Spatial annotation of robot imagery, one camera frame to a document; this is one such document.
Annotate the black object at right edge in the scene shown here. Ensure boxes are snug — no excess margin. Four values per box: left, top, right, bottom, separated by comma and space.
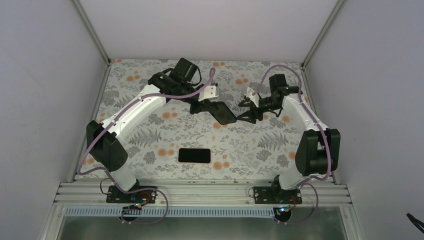
406, 212, 424, 233

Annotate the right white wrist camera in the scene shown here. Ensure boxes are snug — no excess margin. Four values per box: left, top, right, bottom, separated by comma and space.
245, 87, 261, 108

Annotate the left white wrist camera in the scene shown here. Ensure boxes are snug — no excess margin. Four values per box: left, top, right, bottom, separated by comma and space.
198, 83, 220, 102

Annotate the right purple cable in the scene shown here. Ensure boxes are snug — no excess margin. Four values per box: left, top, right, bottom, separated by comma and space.
251, 64, 333, 226

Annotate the aluminium rail frame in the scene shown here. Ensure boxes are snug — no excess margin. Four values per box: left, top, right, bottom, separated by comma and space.
53, 178, 352, 207

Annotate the slotted grey cable duct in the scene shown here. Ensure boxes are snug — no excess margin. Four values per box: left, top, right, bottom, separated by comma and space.
64, 206, 275, 218

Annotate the floral patterned table mat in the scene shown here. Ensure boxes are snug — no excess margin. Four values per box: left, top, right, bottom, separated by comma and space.
82, 58, 332, 182

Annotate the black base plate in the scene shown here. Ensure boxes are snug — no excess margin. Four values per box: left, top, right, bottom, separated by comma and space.
105, 186, 157, 205
253, 186, 303, 205

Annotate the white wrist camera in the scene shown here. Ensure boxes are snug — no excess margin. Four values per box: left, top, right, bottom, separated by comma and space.
198, 83, 220, 102
245, 87, 261, 108

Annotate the black phone with pink edge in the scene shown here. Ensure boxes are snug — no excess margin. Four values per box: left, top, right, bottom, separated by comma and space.
177, 148, 212, 164

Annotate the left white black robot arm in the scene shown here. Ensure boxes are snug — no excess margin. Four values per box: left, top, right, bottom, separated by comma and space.
76, 58, 218, 203

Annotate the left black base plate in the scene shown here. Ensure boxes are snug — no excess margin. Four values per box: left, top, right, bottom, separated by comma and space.
105, 186, 157, 205

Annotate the purple cable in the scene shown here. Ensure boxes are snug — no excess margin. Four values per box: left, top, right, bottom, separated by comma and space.
251, 64, 333, 226
76, 67, 217, 226

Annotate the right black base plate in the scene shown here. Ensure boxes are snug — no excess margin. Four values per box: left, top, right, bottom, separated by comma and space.
253, 186, 303, 205

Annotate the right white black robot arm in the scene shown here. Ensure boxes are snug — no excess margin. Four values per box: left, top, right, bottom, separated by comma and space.
238, 74, 341, 204

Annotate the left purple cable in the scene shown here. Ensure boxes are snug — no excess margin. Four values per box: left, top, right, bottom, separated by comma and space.
76, 67, 217, 226

